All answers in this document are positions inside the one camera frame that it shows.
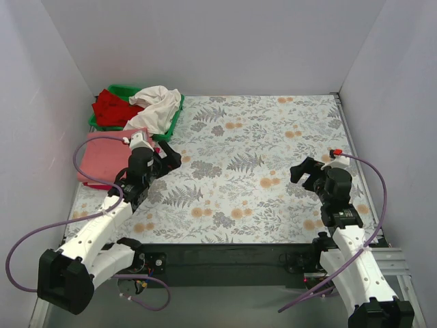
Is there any white t shirt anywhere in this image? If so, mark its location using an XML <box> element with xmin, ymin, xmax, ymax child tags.
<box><xmin>124</xmin><ymin>85</ymin><xmax>182</xmax><ymax>135</ymax></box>

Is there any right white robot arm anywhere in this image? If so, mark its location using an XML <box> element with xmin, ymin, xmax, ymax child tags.
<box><xmin>282</xmin><ymin>150</ymin><xmax>414</xmax><ymax>327</ymax></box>

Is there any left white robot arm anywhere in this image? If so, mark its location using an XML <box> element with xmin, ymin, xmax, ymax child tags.
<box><xmin>37</xmin><ymin>139</ymin><xmax>181</xmax><ymax>314</ymax></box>

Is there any folded pink t shirt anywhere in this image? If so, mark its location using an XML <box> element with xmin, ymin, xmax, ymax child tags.
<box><xmin>76</xmin><ymin>128</ymin><xmax>154</xmax><ymax>185</ymax></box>

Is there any floral table mat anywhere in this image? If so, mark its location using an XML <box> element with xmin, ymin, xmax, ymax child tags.
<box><xmin>64</xmin><ymin>94</ymin><xmax>382</xmax><ymax>245</ymax></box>

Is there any red t shirt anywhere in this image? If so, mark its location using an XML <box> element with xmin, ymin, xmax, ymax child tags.
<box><xmin>92</xmin><ymin>89</ymin><xmax>143</xmax><ymax>129</ymax></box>

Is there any green plastic bin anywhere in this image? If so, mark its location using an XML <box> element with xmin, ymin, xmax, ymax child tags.
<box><xmin>88</xmin><ymin>85</ymin><xmax>184</xmax><ymax>141</ymax></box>

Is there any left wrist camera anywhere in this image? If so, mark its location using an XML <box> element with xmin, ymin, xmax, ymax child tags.
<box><xmin>129</xmin><ymin>130</ymin><xmax>154</xmax><ymax>151</ymax></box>

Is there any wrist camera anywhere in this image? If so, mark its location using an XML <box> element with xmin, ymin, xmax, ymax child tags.
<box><xmin>129</xmin><ymin>130</ymin><xmax>154</xmax><ymax>151</ymax></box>
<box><xmin>322</xmin><ymin>149</ymin><xmax>350</xmax><ymax>169</ymax></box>

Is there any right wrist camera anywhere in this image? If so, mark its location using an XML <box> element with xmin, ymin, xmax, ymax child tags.
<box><xmin>322</xmin><ymin>149</ymin><xmax>350</xmax><ymax>169</ymax></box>

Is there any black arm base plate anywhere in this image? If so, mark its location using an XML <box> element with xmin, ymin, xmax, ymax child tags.
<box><xmin>125</xmin><ymin>243</ymin><xmax>328</xmax><ymax>288</ymax></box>

